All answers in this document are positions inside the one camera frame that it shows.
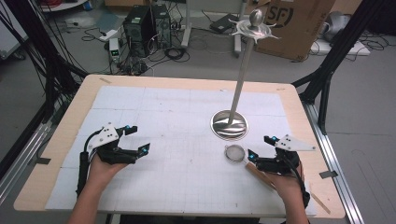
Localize person's right hand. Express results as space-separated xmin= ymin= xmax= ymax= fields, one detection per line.
xmin=266 ymin=165 xmax=305 ymax=203

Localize white round table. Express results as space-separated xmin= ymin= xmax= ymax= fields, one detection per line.
xmin=40 ymin=0 xmax=90 ymax=14

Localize mesh strainer with wooden handle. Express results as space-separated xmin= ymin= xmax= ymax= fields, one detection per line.
xmin=223 ymin=144 xmax=276 ymax=191

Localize white flat board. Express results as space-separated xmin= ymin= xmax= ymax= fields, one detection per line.
xmin=309 ymin=38 xmax=372 ymax=57

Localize white grid mat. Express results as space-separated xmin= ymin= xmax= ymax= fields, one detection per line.
xmin=45 ymin=84 xmax=318 ymax=217

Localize black frame strut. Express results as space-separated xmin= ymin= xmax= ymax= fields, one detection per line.
xmin=291 ymin=0 xmax=388 ymax=136

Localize grey rounded device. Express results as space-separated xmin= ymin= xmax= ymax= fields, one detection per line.
xmin=321 ymin=10 xmax=352 ymax=43

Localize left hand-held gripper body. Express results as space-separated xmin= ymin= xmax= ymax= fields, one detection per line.
xmin=88 ymin=122 xmax=138 ymax=165

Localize coiled black floor cable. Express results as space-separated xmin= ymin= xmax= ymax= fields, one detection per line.
xmin=163 ymin=46 xmax=191 ymax=63

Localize white power strip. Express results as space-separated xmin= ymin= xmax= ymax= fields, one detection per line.
xmin=98 ymin=28 xmax=122 ymax=43

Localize white stand post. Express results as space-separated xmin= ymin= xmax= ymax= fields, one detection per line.
xmin=233 ymin=0 xmax=248 ymax=59
xmin=180 ymin=0 xmax=192 ymax=49

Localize black frame with cable bundle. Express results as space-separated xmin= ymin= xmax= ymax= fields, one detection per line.
xmin=0 ymin=0 xmax=90 ymax=126

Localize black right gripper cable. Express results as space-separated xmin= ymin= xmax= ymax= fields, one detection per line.
xmin=281 ymin=155 xmax=312 ymax=209

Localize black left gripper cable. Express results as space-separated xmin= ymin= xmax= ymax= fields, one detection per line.
xmin=76 ymin=130 xmax=101 ymax=199

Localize black slim computer tower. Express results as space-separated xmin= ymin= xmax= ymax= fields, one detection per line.
xmin=151 ymin=3 xmax=173 ymax=49

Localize small white device green display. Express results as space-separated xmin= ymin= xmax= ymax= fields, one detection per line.
xmin=108 ymin=37 xmax=121 ymax=63

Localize person's left hand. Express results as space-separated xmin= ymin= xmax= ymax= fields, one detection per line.
xmin=85 ymin=153 xmax=129 ymax=191

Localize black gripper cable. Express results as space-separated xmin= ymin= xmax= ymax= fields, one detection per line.
xmin=76 ymin=130 xmax=101 ymax=199
xmin=281 ymin=155 xmax=312 ymax=209

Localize large printed cardboard box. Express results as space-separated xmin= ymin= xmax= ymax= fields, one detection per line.
xmin=253 ymin=0 xmax=337 ymax=62

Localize loose black floor cables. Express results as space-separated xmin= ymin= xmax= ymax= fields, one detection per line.
xmin=357 ymin=29 xmax=396 ymax=52

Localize black flat case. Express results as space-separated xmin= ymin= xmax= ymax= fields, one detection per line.
xmin=209 ymin=12 xmax=240 ymax=35

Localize black mesh-front computer tower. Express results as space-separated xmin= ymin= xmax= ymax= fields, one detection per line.
xmin=122 ymin=5 xmax=154 ymax=59

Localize steel utensil stand with hooks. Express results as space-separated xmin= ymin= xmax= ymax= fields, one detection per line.
xmin=209 ymin=8 xmax=281 ymax=142

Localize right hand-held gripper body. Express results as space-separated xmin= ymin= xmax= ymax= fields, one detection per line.
xmin=256 ymin=133 xmax=317 ymax=175

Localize white cabinet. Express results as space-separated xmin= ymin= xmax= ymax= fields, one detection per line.
xmin=0 ymin=0 xmax=30 ymax=61

